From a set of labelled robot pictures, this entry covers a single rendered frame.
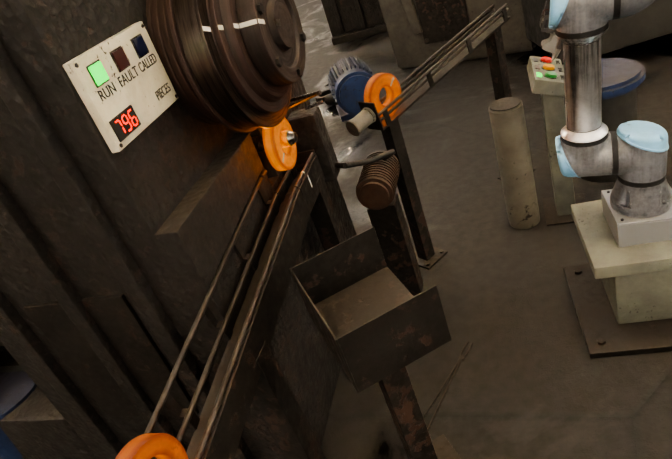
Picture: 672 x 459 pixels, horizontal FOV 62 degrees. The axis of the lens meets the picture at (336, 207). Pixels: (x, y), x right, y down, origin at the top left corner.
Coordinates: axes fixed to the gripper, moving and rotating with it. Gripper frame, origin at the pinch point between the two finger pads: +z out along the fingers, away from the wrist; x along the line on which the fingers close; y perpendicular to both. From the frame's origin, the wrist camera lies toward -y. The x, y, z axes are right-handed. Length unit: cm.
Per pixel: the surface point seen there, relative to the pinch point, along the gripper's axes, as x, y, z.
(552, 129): -2.6, -6.0, 27.0
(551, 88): 4.4, -0.5, 9.3
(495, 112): 0.7, 15.2, 21.7
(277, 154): 68, 75, 12
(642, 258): 63, -23, 31
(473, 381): 76, 13, 76
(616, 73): -31.6, -29.5, 14.1
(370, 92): 18, 58, 12
